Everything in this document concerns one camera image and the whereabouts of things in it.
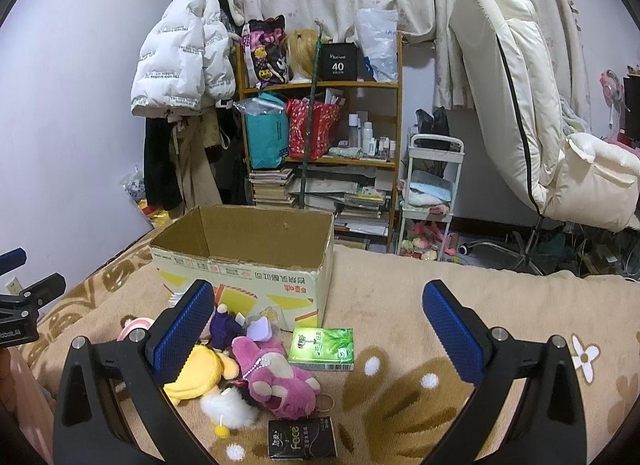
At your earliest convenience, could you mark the red gift bag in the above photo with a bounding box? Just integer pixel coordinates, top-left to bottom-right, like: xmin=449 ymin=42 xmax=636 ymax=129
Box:
xmin=285 ymin=99 xmax=343 ymax=160

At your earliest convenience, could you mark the wall outlet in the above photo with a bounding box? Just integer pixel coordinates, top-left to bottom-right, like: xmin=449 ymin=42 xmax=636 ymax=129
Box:
xmin=6 ymin=277 xmax=23 ymax=296

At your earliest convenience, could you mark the white fluffy duck plush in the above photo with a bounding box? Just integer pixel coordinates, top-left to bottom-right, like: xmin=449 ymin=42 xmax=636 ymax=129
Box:
xmin=200 ymin=381 xmax=260 ymax=439

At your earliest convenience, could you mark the green tissue pack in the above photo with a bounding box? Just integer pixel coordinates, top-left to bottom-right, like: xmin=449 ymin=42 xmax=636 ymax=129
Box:
xmin=288 ymin=327 xmax=355 ymax=372

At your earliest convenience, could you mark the white puffer jacket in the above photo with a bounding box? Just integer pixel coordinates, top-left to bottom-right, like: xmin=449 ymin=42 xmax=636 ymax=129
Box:
xmin=130 ymin=0 xmax=235 ymax=119

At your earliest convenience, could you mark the black pink patterned bag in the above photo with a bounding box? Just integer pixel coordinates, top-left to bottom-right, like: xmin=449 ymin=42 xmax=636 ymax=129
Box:
xmin=241 ymin=15 xmax=290 ymax=89

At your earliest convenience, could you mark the cream reclining chair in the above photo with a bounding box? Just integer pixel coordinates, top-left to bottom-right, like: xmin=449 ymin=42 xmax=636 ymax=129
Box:
xmin=449 ymin=0 xmax=639 ymax=232

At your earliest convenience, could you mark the wooden shelf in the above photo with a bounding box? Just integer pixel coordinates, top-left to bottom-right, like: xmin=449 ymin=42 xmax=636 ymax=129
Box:
xmin=235 ymin=43 xmax=402 ymax=251

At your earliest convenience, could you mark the black tissue pack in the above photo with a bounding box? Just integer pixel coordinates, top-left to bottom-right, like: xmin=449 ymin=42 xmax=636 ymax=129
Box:
xmin=268 ymin=416 xmax=337 ymax=461

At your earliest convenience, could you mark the white plastic bag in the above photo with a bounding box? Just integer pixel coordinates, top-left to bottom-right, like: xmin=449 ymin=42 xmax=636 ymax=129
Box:
xmin=355 ymin=8 xmax=398 ymax=82

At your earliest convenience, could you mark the yellow plush toy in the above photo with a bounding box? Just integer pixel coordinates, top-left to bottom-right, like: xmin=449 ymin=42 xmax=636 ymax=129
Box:
xmin=163 ymin=344 xmax=240 ymax=405

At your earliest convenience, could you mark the beige trench coat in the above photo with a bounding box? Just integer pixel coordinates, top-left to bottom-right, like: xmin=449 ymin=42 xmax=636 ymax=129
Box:
xmin=169 ymin=110 xmax=224 ymax=219

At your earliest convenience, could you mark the blonde wig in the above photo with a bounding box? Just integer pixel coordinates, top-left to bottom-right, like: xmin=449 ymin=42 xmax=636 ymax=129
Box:
xmin=286 ymin=28 xmax=326 ymax=84

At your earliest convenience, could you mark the pink roll plush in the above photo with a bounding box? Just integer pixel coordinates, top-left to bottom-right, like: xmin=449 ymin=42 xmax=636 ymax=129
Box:
xmin=116 ymin=317 xmax=154 ymax=341

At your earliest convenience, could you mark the white-haired plush doll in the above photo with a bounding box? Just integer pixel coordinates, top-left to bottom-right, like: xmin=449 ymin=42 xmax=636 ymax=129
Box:
xmin=200 ymin=303 xmax=245 ymax=352

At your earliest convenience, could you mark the pink bear plush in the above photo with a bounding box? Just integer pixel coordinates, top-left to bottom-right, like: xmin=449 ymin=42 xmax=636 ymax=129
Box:
xmin=231 ymin=336 xmax=321 ymax=421

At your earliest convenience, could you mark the cardboard box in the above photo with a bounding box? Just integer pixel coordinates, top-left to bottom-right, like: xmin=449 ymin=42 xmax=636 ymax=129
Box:
xmin=151 ymin=205 xmax=334 ymax=332

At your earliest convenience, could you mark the stack of books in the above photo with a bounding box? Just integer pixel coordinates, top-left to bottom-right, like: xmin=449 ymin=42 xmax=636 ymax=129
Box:
xmin=248 ymin=167 xmax=295 ymax=207

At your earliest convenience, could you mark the teal bag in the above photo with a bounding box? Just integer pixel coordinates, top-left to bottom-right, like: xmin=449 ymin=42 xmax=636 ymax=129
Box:
xmin=240 ymin=93 xmax=288 ymax=169

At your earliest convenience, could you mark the beige patterned blanket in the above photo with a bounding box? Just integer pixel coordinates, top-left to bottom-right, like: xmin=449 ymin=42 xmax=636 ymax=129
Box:
xmin=23 ymin=241 xmax=639 ymax=464

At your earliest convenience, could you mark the green pole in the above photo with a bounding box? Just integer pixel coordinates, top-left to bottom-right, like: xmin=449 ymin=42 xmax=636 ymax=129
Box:
xmin=298 ymin=20 xmax=324 ymax=210

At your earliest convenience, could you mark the white rolling cart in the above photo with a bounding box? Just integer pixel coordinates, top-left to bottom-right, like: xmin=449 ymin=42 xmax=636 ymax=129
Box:
xmin=395 ymin=133 xmax=465 ymax=260

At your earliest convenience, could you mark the black box with 40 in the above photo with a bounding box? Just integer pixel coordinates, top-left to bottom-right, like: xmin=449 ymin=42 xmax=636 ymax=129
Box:
xmin=320 ymin=42 xmax=357 ymax=81

